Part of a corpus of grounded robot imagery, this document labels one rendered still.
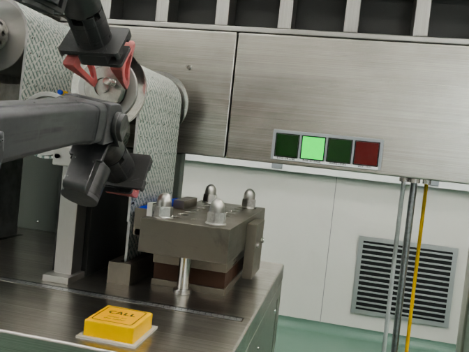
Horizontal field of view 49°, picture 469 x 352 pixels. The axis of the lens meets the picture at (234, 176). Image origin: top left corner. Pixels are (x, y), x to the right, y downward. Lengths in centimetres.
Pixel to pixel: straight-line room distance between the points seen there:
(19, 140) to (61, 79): 66
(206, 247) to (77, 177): 25
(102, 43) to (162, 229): 32
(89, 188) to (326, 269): 294
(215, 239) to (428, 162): 55
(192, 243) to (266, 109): 45
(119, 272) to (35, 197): 54
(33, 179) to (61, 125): 83
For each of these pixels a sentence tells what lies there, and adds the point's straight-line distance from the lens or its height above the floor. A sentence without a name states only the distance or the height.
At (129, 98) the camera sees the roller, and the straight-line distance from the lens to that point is 96.
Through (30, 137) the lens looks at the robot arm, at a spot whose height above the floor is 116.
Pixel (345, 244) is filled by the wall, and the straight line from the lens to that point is 359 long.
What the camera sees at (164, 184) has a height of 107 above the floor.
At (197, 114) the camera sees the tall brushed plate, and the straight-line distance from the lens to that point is 127.
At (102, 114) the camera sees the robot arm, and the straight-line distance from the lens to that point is 72.
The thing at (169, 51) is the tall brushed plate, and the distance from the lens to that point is 131.
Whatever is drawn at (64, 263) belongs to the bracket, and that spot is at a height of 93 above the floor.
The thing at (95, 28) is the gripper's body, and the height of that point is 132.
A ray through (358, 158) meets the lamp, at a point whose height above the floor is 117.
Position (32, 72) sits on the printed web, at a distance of 110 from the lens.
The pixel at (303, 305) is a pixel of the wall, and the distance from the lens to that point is 369.
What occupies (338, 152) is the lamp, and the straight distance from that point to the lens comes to 121.
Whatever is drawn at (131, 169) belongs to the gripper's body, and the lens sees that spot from 89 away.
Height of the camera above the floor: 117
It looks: 3 degrees down
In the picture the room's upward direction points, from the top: 6 degrees clockwise
